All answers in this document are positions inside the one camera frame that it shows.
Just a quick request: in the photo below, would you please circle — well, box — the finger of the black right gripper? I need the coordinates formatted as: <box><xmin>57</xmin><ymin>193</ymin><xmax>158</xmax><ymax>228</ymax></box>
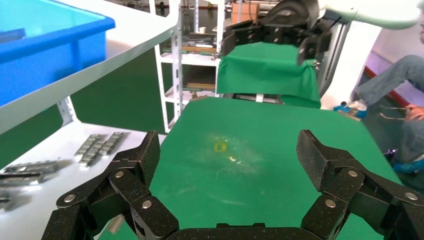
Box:
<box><xmin>220</xmin><ymin>19</ymin><xmax>277</xmax><ymax>57</ymax></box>
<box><xmin>291</xmin><ymin>23</ymin><xmax>333</xmax><ymax>66</ymax></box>

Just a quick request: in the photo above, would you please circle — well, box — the green table cloth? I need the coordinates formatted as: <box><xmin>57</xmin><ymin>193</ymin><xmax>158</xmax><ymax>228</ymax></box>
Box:
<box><xmin>99</xmin><ymin>96</ymin><xmax>402</xmax><ymax>240</ymax></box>

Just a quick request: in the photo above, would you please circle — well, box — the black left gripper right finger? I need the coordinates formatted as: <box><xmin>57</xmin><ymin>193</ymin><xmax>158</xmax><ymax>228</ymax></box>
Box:
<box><xmin>295</xmin><ymin>129</ymin><xmax>424</xmax><ymax>240</ymax></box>

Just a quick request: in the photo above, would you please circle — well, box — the white robot torso column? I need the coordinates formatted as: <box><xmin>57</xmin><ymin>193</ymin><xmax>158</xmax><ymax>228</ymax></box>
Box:
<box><xmin>319</xmin><ymin>19</ymin><xmax>383</xmax><ymax>110</ymax></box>

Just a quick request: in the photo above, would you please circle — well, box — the brown cardboard box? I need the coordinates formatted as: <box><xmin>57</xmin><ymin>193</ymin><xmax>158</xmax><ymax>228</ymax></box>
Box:
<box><xmin>231</xmin><ymin>2</ymin><xmax>260</xmax><ymax>24</ymax></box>

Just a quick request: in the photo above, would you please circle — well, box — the blue plastic bin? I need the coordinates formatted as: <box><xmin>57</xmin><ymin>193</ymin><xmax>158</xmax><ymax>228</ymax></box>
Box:
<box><xmin>0</xmin><ymin>0</ymin><xmax>116</xmax><ymax>108</ymax></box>

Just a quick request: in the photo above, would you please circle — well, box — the white metal storage rack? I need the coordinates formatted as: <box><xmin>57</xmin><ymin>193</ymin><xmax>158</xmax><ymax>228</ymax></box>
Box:
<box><xmin>149</xmin><ymin>0</ymin><xmax>226</xmax><ymax>133</ymax></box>

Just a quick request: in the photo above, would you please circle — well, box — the bystander's bare hand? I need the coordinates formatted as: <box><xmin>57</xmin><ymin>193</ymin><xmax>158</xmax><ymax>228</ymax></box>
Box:
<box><xmin>405</xmin><ymin>104</ymin><xmax>424</xmax><ymax>122</ymax></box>

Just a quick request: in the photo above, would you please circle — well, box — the grey metal connector strip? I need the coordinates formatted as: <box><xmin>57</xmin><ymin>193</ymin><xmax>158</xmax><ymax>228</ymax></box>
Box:
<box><xmin>79</xmin><ymin>139</ymin><xmax>107</xmax><ymax>168</ymax></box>
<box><xmin>0</xmin><ymin>172</ymin><xmax>46</xmax><ymax>186</ymax></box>
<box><xmin>99</xmin><ymin>131</ymin><xmax>128</xmax><ymax>157</ymax></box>
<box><xmin>3</xmin><ymin>160</ymin><xmax>69</xmax><ymax>175</ymax></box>
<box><xmin>73</xmin><ymin>133</ymin><xmax>100</xmax><ymax>157</ymax></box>

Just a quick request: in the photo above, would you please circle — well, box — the white metal shelf board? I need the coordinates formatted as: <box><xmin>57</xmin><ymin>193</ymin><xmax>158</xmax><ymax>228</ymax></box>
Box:
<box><xmin>0</xmin><ymin>0</ymin><xmax>181</xmax><ymax>135</ymax></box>

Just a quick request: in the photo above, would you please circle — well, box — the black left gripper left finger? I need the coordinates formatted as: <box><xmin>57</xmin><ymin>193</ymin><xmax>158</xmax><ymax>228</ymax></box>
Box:
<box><xmin>41</xmin><ymin>130</ymin><xmax>180</xmax><ymax>240</ymax></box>

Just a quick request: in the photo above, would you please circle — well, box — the person's blue jeans leg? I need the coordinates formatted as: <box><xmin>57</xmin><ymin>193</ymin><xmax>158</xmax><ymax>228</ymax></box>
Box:
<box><xmin>356</xmin><ymin>54</ymin><xmax>424</xmax><ymax>107</ymax></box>

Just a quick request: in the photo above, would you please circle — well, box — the blue shoe cover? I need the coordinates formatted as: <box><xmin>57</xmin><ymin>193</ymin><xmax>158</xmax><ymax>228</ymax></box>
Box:
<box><xmin>332</xmin><ymin>100</ymin><xmax>369</xmax><ymax>120</ymax></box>

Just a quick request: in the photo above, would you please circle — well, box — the white slotted shelf post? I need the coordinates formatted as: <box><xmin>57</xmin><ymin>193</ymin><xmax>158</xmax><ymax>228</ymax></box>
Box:
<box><xmin>56</xmin><ymin>96</ymin><xmax>79</xmax><ymax>128</ymax></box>

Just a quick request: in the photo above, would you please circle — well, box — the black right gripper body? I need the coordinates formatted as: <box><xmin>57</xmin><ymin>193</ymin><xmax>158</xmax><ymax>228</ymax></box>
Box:
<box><xmin>261</xmin><ymin>0</ymin><xmax>329</xmax><ymax>34</ymax></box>

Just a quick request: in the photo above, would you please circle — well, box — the green cloth covered table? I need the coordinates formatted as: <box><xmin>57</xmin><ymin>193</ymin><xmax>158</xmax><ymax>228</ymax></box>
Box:
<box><xmin>215</xmin><ymin>42</ymin><xmax>322</xmax><ymax>110</ymax></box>

